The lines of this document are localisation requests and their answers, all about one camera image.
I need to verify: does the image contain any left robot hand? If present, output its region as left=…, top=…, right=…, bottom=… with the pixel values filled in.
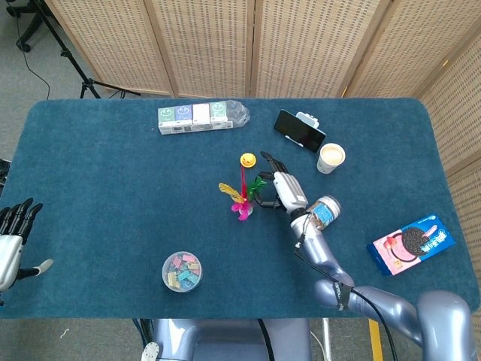
left=0, top=198, right=54, bottom=306

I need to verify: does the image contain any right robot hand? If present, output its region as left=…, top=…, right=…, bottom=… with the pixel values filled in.
left=254, top=151, right=310, bottom=216

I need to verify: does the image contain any colourful feather shuttlecock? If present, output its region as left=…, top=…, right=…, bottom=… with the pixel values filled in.
left=218, top=164, right=268, bottom=223

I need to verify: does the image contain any black tripod stand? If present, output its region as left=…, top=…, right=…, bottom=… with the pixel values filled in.
left=33, top=0, right=142, bottom=99

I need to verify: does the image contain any glass jar with blue label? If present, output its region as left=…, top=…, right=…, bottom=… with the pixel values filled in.
left=306, top=194, right=342, bottom=231

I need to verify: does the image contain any white paper cup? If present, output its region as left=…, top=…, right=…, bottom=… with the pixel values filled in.
left=316, top=142, right=346, bottom=174

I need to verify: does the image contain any black smartphone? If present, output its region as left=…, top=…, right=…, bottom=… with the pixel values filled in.
left=273, top=109, right=327, bottom=153

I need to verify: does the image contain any clear plastic bottle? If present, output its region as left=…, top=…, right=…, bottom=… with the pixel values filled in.
left=225, top=99, right=252, bottom=130

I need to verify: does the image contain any blue table mat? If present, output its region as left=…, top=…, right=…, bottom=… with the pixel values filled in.
left=0, top=97, right=470, bottom=320

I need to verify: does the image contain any tissue pack multipack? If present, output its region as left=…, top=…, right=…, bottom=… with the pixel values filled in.
left=157, top=100, right=231, bottom=136

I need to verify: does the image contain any bowl of coloured erasers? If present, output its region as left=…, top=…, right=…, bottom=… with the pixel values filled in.
left=162, top=250, right=204, bottom=293

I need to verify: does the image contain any pink blue cookie box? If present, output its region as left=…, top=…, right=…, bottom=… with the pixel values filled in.
left=366, top=213, right=457, bottom=278

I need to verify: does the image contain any grey robot torso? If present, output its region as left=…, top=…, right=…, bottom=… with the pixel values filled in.
left=141, top=318, right=313, bottom=361

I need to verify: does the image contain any black office chair base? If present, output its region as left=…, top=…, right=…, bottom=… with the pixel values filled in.
left=5, top=0, right=43, bottom=53

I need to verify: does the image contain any black cable on floor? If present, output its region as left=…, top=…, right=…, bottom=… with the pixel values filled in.
left=14, top=35, right=51, bottom=101

